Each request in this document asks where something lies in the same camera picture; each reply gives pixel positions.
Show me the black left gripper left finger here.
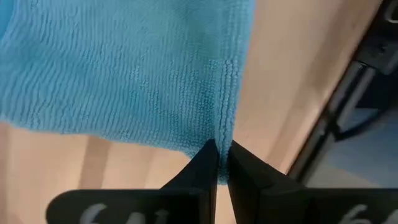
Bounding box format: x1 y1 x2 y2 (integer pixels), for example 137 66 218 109
45 139 218 224

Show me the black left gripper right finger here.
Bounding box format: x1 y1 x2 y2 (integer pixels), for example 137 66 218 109
228 140 398 224

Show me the blue microfiber towel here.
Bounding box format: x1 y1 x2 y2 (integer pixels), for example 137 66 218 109
0 0 256 185

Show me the black aluminium table frame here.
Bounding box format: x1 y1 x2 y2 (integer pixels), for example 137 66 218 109
286 0 398 184

